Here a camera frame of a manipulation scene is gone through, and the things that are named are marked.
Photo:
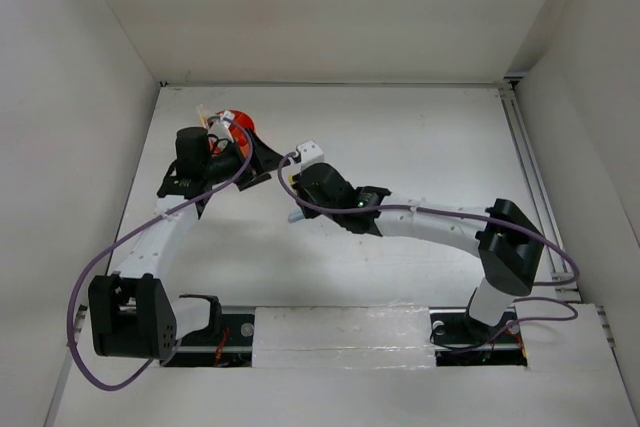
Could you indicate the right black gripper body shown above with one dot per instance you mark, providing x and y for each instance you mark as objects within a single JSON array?
[{"x": 305, "y": 195}]

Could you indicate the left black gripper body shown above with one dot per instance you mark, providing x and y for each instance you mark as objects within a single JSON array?
[{"x": 222, "y": 166}]

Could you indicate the blue pen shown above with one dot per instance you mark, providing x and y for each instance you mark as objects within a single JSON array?
[{"x": 295, "y": 217}]

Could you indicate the pink pen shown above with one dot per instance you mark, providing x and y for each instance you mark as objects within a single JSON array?
[{"x": 203, "y": 115}]

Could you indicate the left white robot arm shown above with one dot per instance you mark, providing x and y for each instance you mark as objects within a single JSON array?
[{"x": 132, "y": 315}]

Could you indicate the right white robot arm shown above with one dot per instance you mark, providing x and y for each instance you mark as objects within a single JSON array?
[{"x": 496, "y": 235}]

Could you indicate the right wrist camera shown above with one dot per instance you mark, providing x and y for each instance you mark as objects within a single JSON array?
[{"x": 308, "y": 153}]

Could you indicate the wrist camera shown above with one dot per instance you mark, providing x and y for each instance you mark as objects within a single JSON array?
[
  {"x": 308, "y": 153},
  {"x": 220, "y": 125}
]

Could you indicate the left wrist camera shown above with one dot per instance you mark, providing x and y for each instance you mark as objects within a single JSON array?
[{"x": 220, "y": 125}]

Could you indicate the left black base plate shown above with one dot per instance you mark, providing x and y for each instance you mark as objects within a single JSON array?
[{"x": 230, "y": 347}]

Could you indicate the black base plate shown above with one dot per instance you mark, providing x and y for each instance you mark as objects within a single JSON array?
[
  {"x": 230, "y": 347},
  {"x": 462, "y": 342}
]

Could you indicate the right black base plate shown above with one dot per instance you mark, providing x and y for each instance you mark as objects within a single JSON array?
[{"x": 462, "y": 342}]

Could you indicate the aluminium rail frame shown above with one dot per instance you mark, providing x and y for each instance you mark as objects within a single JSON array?
[{"x": 559, "y": 269}]

